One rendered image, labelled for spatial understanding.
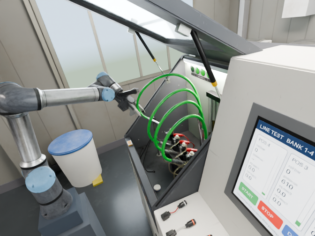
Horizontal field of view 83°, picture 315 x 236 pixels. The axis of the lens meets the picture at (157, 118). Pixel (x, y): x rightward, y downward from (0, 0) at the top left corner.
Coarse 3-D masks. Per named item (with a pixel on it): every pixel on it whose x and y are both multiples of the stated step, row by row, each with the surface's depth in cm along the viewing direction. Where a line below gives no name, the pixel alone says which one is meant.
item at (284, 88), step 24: (288, 48) 57; (312, 48) 53; (240, 72) 54; (264, 72) 47; (288, 72) 41; (312, 72) 37; (240, 96) 55; (264, 96) 47; (288, 96) 42; (312, 96) 37; (216, 120) 66; (240, 120) 55; (312, 120) 37; (216, 144) 67; (216, 168) 68; (216, 192) 69; (216, 216) 70; (240, 216) 58
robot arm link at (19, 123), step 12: (0, 84) 75; (12, 84) 74; (12, 120) 79; (24, 120) 82; (12, 132) 82; (24, 132) 83; (24, 144) 85; (36, 144) 89; (24, 156) 87; (36, 156) 90; (24, 168) 87; (36, 168) 89
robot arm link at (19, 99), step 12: (0, 96) 68; (12, 96) 68; (24, 96) 69; (36, 96) 72; (48, 96) 76; (60, 96) 79; (72, 96) 82; (84, 96) 86; (96, 96) 91; (108, 96) 94; (0, 108) 71; (12, 108) 69; (24, 108) 71; (36, 108) 73
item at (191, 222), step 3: (192, 219) 69; (189, 222) 67; (192, 222) 67; (195, 222) 68; (186, 225) 67; (189, 225) 67; (192, 225) 67; (183, 228) 67; (168, 231) 66; (171, 231) 65; (174, 231) 66; (177, 231) 66; (168, 234) 65; (171, 234) 64; (174, 234) 65
